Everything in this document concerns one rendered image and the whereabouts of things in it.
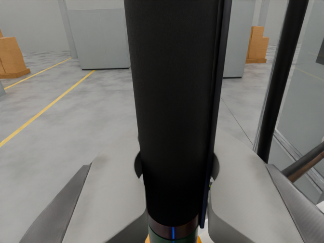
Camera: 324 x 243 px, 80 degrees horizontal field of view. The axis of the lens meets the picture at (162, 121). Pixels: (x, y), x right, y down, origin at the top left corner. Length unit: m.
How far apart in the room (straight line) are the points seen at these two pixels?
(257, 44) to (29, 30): 12.14
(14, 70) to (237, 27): 7.15
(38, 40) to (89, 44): 7.05
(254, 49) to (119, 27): 4.90
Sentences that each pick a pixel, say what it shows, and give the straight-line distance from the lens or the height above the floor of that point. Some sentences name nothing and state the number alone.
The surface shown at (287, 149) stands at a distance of 1.40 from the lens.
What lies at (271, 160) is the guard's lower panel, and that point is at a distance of 1.59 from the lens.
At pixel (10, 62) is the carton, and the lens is 8.39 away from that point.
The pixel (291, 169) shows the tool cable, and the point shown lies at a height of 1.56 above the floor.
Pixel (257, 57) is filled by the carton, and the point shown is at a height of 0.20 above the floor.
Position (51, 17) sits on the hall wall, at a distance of 13.85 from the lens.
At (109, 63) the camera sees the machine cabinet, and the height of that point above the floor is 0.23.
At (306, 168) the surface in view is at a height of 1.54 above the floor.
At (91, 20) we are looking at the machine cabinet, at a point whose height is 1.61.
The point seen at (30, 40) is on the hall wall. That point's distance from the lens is 14.69.
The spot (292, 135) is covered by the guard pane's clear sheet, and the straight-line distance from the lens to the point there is 1.39.
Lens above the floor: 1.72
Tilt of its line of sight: 29 degrees down
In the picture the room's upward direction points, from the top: 2 degrees counter-clockwise
